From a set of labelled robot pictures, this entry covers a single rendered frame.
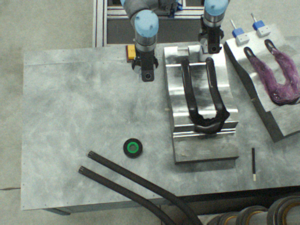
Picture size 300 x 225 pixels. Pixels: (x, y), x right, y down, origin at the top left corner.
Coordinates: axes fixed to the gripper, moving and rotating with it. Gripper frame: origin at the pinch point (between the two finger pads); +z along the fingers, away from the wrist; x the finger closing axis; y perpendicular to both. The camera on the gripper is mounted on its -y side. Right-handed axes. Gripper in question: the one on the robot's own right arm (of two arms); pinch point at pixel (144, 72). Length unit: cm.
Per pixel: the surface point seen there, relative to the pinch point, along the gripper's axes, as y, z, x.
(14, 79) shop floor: 45, 95, 81
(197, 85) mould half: -4.3, 6.8, -22.4
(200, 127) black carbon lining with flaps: -22.6, 7.9, -21.3
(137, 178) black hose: -41.4, 6.7, 6.3
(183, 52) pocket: 12.8, 8.8, -18.7
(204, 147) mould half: -30.9, 9.1, -21.9
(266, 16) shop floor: 84, 95, -102
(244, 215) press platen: -60, -34, -21
